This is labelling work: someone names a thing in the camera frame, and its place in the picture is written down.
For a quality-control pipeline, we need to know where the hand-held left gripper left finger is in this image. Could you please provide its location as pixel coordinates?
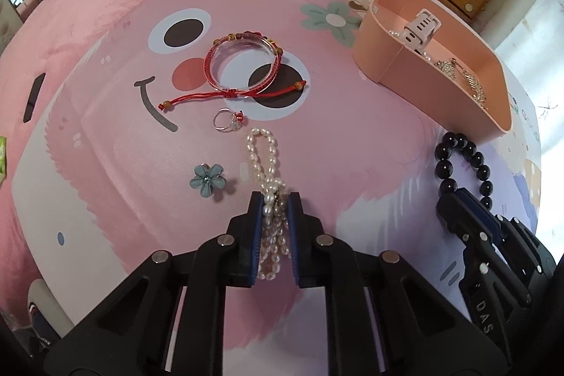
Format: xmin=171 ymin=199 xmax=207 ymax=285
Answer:
xmin=44 ymin=191 xmax=265 ymax=376

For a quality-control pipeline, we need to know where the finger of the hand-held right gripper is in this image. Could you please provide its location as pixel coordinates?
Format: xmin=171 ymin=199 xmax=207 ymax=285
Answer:
xmin=436 ymin=189 xmax=534 ymax=306
xmin=498 ymin=216 xmax=554 ymax=284

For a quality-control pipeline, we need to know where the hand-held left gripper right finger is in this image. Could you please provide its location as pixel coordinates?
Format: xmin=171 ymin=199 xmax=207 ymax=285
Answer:
xmin=288 ymin=192 xmax=514 ymax=376

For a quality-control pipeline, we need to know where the black bead bracelet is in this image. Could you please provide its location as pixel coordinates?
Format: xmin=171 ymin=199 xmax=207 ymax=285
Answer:
xmin=434 ymin=131 xmax=494 ymax=211

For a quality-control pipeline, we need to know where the pearl necklace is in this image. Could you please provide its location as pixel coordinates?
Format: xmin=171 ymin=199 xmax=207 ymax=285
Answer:
xmin=245 ymin=128 xmax=292 ymax=282

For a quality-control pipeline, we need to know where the gold leaf brooch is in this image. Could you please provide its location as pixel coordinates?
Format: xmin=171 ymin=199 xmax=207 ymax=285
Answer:
xmin=434 ymin=56 xmax=491 ymax=110

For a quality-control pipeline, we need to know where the pink plastic box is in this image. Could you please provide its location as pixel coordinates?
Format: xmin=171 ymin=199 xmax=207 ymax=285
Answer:
xmin=351 ymin=0 xmax=514 ymax=139

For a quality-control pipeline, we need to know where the pearl bracelet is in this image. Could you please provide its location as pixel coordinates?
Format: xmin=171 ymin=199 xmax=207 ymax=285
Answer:
xmin=388 ymin=28 xmax=433 ymax=60

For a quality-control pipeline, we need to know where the blue flower hair clip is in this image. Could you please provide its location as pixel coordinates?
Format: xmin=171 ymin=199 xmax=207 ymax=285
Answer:
xmin=189 ymin=164 xmax=227 ymax=198

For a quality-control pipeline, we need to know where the clear bangle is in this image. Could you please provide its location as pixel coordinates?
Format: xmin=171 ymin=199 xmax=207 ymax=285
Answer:
xmin=210 ymin=33 xmax=283 ymax=97

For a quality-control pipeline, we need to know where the white leaf print curtain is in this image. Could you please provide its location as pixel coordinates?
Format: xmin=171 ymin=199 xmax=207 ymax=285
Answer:
xmin=480 ymin=0 xmax=564 ymax=227

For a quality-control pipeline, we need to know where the pink blanket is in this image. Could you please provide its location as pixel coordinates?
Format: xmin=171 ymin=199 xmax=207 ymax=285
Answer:
xmin=0 ymin=0 xmax=186 ymax=64

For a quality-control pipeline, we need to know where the silver ring with red stone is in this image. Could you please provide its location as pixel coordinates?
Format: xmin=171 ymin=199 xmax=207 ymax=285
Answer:
xmin=213 ymin=108 xmax=247 ymax=133

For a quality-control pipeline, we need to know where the red cord bracelet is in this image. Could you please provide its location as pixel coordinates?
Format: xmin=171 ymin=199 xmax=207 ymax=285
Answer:
xmin=159 ymin=31 xmax=308 ymax=112

